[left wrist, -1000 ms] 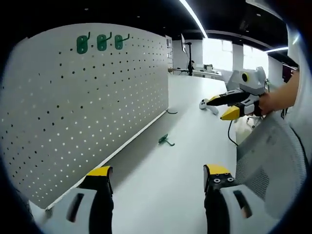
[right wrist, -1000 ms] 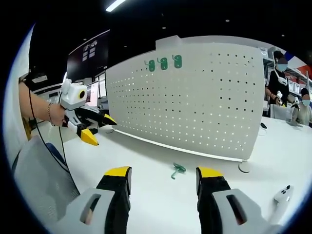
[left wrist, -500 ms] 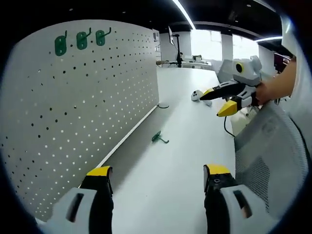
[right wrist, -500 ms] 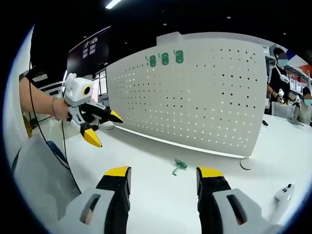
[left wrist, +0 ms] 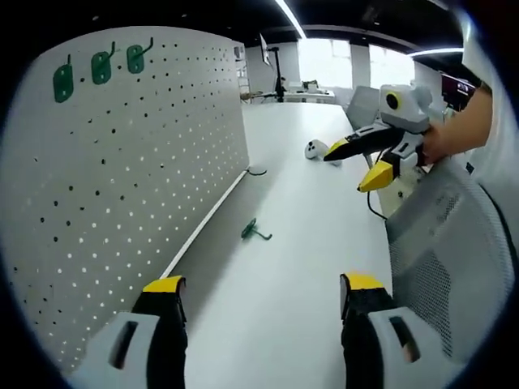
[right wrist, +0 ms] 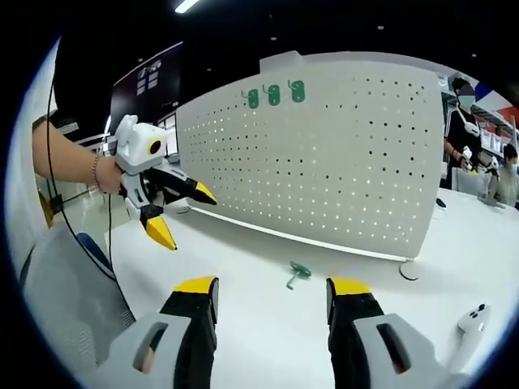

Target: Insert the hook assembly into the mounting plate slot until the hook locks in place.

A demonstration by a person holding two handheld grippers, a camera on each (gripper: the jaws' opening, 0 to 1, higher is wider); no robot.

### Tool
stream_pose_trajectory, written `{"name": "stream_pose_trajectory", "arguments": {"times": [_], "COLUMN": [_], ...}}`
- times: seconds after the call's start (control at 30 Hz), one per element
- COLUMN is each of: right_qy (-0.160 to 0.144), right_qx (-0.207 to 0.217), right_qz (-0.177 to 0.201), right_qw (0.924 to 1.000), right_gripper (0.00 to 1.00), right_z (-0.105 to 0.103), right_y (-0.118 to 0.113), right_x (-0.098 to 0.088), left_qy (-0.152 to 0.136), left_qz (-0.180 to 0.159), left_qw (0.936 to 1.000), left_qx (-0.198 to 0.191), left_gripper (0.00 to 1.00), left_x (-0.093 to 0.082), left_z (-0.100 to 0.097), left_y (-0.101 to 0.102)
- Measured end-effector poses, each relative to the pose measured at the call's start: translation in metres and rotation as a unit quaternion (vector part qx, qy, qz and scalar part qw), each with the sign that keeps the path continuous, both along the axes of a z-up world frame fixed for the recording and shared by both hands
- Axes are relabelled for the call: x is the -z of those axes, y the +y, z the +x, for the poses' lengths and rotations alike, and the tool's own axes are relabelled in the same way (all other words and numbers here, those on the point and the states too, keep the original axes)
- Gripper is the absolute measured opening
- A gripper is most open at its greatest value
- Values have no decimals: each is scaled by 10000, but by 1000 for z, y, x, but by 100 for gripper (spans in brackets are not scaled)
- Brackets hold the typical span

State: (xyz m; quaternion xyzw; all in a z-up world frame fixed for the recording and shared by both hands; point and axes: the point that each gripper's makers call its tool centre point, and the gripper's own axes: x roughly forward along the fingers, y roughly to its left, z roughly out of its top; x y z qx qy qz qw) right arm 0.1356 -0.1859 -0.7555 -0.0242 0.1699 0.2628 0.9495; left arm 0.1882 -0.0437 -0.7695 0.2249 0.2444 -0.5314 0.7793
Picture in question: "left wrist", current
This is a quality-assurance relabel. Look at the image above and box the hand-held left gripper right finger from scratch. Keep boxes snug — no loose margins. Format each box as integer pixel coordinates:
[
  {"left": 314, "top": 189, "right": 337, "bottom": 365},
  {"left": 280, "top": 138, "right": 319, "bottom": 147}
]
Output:
[{"left": 339, "top": 273, "right": 455, "bottom": 389}]

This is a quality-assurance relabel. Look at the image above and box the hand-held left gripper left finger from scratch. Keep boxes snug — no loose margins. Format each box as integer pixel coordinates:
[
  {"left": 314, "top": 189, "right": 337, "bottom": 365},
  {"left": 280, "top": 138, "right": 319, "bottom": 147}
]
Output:
[{"left": 68, "top": 275, "right": 190, "bottom": 389}]

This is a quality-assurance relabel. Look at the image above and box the green hook assembly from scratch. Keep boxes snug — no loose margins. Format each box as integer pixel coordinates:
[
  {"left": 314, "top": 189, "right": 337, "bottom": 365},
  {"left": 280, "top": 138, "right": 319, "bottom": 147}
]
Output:
[
  {"left": 126, "top": 36, "right": 156, "bottom": 75},
  {"left": 241, "top": 217, "right": 273, "bottom": 241},
  {"left": 89, "top": 41, "right": 117, "bottom": 85},
  {"left": 52, "top": 54, "right": 76, "bottom": 105}
]

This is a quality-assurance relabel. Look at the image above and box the white perforated mounting plate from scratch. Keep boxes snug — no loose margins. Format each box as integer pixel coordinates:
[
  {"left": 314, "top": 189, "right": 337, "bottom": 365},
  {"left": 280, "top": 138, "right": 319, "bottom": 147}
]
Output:
[{"left": 6, "top": 26, "right": 268, "bottom": 374}]

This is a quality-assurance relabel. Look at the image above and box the person's right hand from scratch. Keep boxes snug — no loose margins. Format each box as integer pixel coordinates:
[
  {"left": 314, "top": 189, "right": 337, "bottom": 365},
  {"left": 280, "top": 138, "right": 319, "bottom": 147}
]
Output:
[{"left": 417, "top": 121, "right": 454, "bottom": 165}]

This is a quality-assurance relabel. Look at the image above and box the white game controller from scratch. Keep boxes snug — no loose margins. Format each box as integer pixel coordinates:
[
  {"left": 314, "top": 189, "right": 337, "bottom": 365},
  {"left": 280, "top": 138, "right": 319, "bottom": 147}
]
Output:
[{"left": 304, "top": 139, "right": 344, "bottom": 168}]

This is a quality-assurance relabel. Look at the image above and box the dark monitor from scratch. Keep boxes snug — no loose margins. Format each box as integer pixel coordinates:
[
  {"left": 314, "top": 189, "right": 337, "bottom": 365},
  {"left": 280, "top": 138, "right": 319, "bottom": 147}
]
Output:
[{"left": 440, "top": 72, "right": 478, "bottom": 110}]

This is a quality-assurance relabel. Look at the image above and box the thin ceiling light strip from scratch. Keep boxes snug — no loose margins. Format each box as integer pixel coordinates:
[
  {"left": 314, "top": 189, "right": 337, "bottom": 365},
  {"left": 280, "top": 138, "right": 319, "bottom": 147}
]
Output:
[{"left": 411, "top": 46, "right": 465, "bottom": 58}]

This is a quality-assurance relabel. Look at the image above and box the white far desk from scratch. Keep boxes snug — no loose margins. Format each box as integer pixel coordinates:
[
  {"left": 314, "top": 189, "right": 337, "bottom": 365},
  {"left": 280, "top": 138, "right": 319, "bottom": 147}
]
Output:
[{"left": 259, "top": 87, "right": 337, "bottom": 105}]

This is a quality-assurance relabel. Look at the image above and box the grey mesh office chair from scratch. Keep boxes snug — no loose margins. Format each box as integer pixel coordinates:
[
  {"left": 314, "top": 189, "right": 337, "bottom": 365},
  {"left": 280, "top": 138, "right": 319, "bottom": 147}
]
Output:
[{"left": 384, "top": 156, "right": 514, "bottom": 360}]

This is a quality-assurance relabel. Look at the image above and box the screen on black stand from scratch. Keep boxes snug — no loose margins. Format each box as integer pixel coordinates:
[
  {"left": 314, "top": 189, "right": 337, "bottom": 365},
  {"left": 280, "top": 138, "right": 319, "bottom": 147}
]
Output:
[{"left": 258, "top": 32, "right": 288, "bottom": 105}]

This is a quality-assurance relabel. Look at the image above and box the long ceiling light strip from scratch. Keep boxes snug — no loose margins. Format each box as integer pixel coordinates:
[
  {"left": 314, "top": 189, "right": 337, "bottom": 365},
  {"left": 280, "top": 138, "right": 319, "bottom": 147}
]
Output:
[{"left": 275, "top": 0, "right": 305, "bottom": 40}]

